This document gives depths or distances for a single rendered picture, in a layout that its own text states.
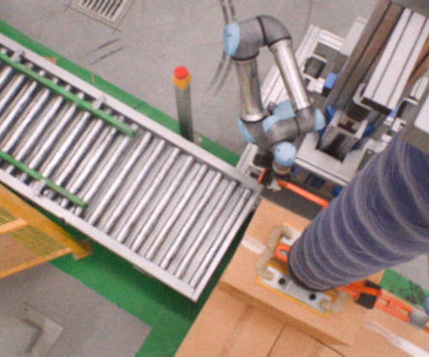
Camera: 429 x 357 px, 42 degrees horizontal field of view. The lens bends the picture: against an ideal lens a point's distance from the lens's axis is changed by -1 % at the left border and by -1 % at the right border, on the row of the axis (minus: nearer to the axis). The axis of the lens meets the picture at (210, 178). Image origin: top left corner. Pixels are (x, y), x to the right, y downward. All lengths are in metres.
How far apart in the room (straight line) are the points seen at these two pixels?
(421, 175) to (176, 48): 3.15
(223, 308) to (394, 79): 1.65
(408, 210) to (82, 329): 2.76
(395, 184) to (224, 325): 2.02
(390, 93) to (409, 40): 0.18
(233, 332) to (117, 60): 1.99
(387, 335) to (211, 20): 2.33
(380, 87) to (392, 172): 0.66
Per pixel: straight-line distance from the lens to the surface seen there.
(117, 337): 3.51
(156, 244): 2.97
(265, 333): 2.94
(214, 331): 2.93
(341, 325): 2.46
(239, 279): 2.41
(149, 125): 3.09
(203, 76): 3.84
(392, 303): 2.37
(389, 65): 1.70
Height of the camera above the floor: 3.47
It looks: 75 degrees down
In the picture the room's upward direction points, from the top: 1 degrees clockwise
